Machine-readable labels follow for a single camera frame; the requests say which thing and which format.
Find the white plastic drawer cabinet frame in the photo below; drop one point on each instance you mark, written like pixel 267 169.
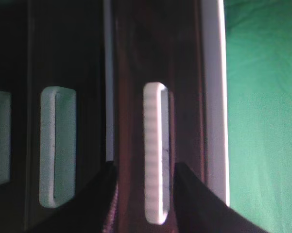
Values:
pixel 214 55

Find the green cloth backdrop and cover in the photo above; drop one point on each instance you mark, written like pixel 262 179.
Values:
pixel 259 86

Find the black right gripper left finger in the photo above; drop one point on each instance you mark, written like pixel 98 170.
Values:
pixel 93 210

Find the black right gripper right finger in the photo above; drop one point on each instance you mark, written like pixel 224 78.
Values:
pixel 221 211

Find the purple translucent drawer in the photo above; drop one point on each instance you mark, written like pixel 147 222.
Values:
pixel 157 41
pixel 68 51
pixel 13 113

